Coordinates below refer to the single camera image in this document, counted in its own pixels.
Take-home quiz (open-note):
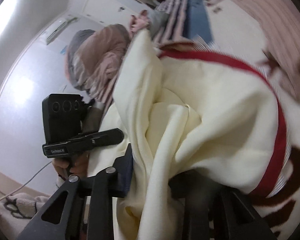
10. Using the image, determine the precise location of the small wall poster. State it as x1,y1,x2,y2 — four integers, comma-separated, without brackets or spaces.
60,46,68,55

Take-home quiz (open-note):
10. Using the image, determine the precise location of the white air conditioner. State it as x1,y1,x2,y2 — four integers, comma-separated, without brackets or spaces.
42,15,79,45

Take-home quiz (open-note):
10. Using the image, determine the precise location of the striped pink bed blanket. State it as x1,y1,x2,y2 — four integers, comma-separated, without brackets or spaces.
95,0,300,235

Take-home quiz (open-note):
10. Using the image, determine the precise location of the pink grey rolled duvet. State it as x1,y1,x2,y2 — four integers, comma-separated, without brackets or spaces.
65,24,130,103

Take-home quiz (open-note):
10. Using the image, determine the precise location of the person's left hand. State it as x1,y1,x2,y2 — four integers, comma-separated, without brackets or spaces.
52,152,89,180

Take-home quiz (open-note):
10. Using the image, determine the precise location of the cream sailor collar dress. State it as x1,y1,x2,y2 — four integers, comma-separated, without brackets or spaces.
86,28,292,240

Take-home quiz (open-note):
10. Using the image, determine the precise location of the white cable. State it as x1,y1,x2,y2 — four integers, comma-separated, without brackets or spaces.
0,160,53,203

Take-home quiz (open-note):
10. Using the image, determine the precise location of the grey garment under pink pile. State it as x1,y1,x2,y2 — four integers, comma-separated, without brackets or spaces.
148,10,169,38

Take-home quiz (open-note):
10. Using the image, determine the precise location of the pink ribbed pillow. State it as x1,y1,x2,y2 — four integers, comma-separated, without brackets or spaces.
232,0,300,103

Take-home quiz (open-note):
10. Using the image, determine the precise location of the white door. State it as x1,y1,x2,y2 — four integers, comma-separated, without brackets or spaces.
81,0,144,28

